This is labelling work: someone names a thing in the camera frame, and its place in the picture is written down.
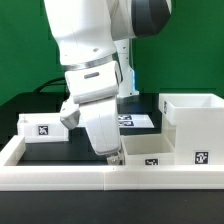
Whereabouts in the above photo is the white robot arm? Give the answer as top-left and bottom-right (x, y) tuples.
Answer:
(44, 0), (172, 165)

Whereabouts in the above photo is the black cable bundle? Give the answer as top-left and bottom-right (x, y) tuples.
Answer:
(32, 77), (68, 94)

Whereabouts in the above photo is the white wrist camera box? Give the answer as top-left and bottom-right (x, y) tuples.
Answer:
(60, 99), (80, 130)

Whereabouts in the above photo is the white drawer with tag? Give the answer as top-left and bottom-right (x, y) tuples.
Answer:
(121, 134), (174, 166)
(17, 113), (69, 143)

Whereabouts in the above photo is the white U-shaped boundary frame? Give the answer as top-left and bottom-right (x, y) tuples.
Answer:
(0, 135), (224, 191)

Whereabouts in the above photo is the white fiducial marker sheet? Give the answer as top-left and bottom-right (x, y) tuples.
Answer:
(118, 114), (154, 128)

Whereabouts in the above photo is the white drawer cabinet box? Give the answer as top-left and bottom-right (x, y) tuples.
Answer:
(158, 94), (224, 165)

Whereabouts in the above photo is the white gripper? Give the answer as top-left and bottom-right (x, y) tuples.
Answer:
(80, 97), (124, 165)

